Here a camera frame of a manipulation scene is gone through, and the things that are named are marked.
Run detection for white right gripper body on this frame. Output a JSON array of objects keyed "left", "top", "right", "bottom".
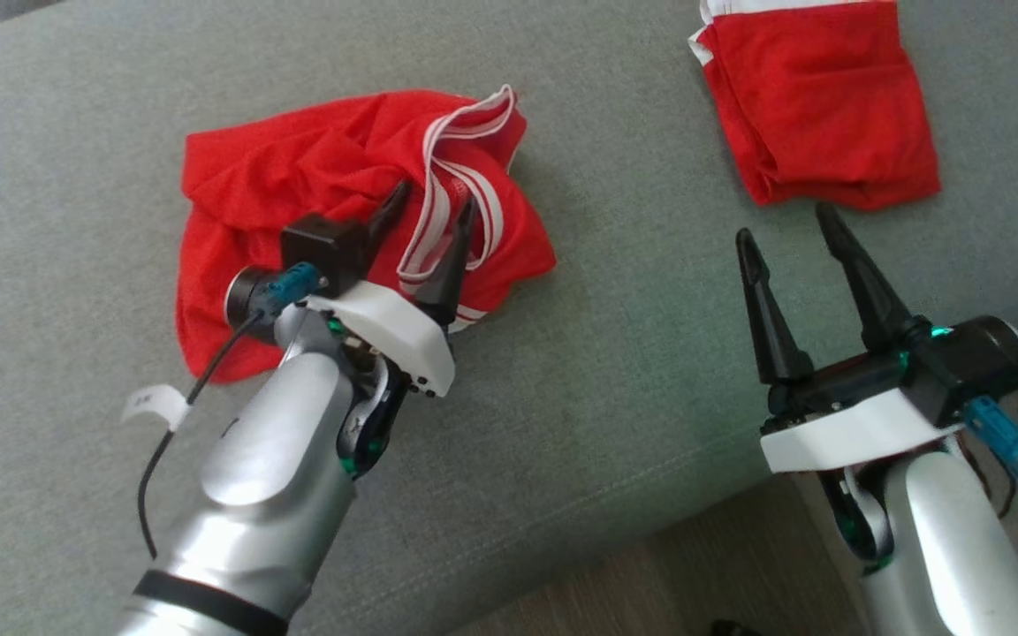
[{"left": 758, "top": 348, "right": 967, "bottom": 475}]

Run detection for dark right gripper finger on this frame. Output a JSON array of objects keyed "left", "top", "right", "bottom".
[
  {"left": 734, "top": 227, "right": 816, "bottom": 388},
  {"left": 814, "top": 201, "right": 916, "bottom": 353}
]

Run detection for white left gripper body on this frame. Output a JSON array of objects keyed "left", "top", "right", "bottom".
[{"left": 300, "top": 280, "right": 458, "bottom": 399}]

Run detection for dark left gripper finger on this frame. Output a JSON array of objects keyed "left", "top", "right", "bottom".
[
  {"left": 411, "top": 196, "right": 479, "bottom": 333},
  {"left": 359, "top": 180, "right": 414, "bottom": 266}
]

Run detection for red white basketball jersey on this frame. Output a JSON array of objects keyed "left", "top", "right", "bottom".
[{"left": 174, "top": 84, "right": 559, "bottom": 386}]

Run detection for red white sports shorts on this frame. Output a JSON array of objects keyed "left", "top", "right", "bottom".
[{"left": 688, "top": 0, "right": 944, "bottom": 212}]

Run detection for grey sofa seat cushion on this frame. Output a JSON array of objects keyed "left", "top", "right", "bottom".
[{"left": 0, "top": 0, "right": 1018, "bottom": 636}]

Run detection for teal left cable connector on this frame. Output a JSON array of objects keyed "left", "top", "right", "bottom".
[{"left": 265, "top": 261, "right": 326, "bottom": 307}]

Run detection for teal cable connector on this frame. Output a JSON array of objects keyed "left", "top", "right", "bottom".
[
  {"left": 265, "top": 261, "right": 326, "bottom": 307},
  {"left": 963, "top": 395, "right": 1018, "bottom": 484}
]

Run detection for teal right cable connector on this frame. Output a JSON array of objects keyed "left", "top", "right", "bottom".
[{"left": 963, "top": 395, "right": 1018, "bottom": 484}]

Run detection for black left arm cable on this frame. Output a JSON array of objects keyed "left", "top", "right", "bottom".
[{"left": 136, "top": 307, "right": 278, "bottom": 563}]

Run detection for white left cable label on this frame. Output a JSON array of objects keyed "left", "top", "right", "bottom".
[{"left": 119, "top": 383, "right": 189, "bottom": 435}]

